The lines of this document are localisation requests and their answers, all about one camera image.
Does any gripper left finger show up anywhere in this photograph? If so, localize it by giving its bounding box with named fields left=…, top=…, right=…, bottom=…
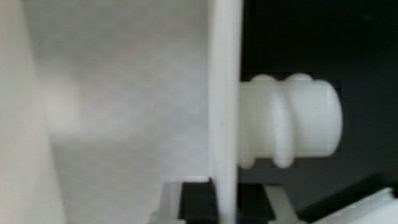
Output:
left=148, top=178, right=221, bottom=224

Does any white cabinet body box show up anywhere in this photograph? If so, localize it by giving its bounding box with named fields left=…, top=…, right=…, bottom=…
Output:
left=0, top=0, right=244, bottom=224

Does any white cabinet door panel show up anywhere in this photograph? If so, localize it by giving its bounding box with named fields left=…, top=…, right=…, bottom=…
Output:
left=239, top=73, right=343, bottom=169

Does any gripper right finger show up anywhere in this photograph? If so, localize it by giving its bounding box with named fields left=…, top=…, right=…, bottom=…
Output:
left=239, top=184, right=308, bottom=224

